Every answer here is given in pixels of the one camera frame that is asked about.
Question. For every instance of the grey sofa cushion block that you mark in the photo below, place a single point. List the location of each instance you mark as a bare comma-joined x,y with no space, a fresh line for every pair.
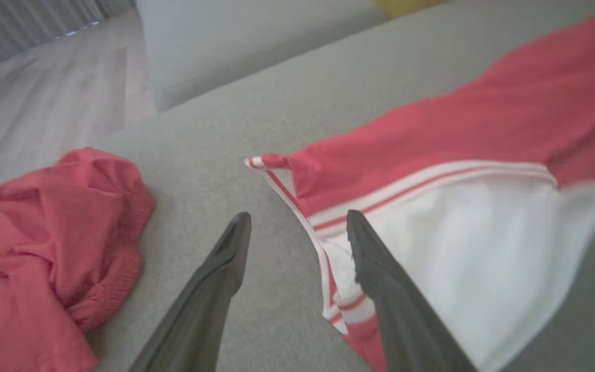
251,46

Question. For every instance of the red Bulls 23 jersey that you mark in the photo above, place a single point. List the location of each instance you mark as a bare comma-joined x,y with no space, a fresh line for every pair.
483,119

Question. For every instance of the red white-striped mesh shorts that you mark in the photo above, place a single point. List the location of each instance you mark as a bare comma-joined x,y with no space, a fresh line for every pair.
44,232

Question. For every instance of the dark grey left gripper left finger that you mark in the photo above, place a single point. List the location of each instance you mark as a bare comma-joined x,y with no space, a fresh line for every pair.
199,310

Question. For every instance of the yellow sofa back cushion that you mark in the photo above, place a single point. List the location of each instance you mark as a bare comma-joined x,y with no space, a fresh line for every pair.
406,6

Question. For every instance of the large grey sofa seat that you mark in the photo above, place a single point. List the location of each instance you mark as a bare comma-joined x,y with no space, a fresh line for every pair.
256,119

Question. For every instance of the grey pleated curtain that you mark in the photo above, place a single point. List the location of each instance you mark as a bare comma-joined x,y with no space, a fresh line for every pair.
18,31

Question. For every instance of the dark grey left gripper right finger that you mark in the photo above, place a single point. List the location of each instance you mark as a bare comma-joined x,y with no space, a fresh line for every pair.
401,315

